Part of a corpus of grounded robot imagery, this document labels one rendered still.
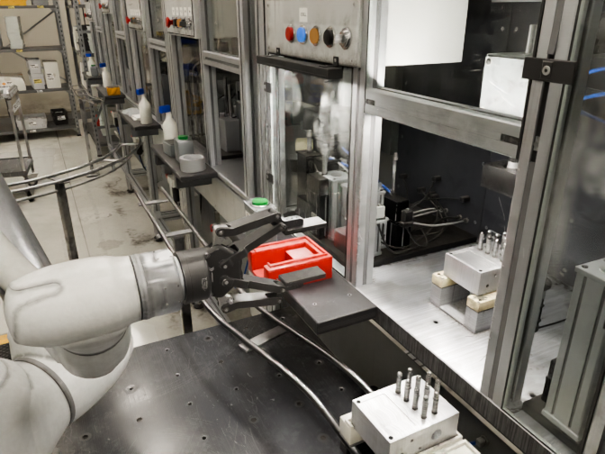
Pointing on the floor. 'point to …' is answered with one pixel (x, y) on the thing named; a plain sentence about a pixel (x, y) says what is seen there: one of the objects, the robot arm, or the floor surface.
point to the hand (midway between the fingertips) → (307, 250)
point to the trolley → (21, 166)
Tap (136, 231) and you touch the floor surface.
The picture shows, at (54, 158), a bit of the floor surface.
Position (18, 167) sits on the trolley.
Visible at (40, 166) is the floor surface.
